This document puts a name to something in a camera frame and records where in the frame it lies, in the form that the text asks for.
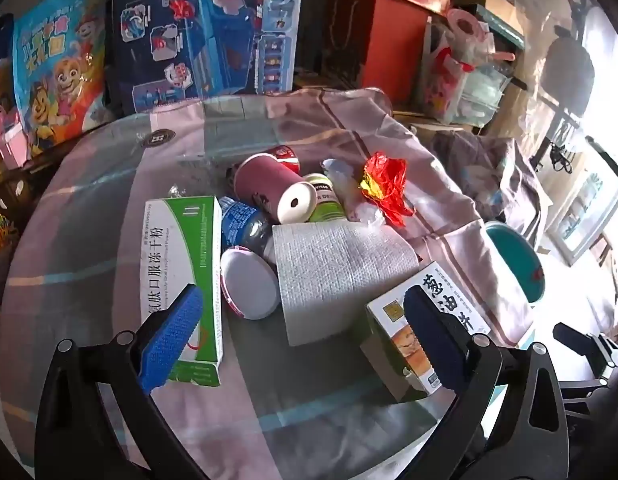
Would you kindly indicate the green lid supplement bottle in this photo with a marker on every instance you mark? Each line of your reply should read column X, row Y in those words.
column 328, row 206

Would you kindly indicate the red cola can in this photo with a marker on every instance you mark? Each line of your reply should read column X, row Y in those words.
column 286, row 156

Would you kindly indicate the blue toy box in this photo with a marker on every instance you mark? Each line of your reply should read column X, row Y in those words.
column 168, row 51

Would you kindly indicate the green white medicine box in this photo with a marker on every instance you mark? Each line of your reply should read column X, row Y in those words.
column 180, row 246

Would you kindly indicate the pink toy pieces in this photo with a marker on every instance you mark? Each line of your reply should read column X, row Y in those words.
column 14, row 148

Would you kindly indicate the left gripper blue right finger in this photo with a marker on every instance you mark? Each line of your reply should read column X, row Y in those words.
column 446, row 349

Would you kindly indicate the paw patrol snack bag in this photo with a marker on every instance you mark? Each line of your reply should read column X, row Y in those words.
column 58, row 56

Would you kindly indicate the blue label water bottle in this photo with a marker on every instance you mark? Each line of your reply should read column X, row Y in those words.
column 243, row 225

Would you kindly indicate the clear plastic bag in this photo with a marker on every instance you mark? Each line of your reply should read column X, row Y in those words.
column 357, row 208

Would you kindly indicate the pink plaid tablecloth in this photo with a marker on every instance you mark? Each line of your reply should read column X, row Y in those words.
column 317, row 411

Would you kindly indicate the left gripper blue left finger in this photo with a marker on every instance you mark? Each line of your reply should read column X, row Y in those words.
column 164, row 335

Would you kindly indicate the white snack box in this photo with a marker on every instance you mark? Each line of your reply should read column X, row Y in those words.
column 392, row 347

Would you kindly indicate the red plastic bag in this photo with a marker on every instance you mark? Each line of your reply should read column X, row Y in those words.
column 383, row 184

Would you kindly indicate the teal trash bin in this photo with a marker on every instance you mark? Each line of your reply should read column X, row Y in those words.
column 520, row 257

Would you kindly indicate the pink paper cup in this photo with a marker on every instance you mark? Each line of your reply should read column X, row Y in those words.
column 265, row 182

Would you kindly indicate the clear toy storage bag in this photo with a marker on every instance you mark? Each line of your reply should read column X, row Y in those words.
column 464, row 74

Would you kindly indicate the white paper towel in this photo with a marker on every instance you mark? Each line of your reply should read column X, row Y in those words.
column 329, row 271

